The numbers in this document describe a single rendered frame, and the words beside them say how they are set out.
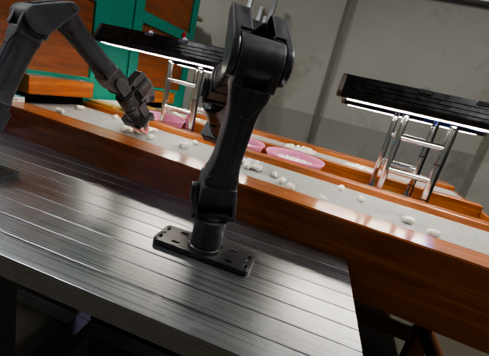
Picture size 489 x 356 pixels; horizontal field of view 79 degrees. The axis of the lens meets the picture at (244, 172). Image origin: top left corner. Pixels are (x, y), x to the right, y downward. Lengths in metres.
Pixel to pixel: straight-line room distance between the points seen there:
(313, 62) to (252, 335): 3.39
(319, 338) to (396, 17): 3.56
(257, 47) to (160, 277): 0.39
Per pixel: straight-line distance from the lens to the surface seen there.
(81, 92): 1.54
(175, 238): 0.62
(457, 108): 1.03
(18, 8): 0.93
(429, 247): 0.77
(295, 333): 0.50
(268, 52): 0.44
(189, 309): 0.49
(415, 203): 1.17
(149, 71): 1.99
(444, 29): 3.91
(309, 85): 3.65
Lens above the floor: 0.99
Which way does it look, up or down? 15 degrees down
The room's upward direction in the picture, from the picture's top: 14 degrees clockwise
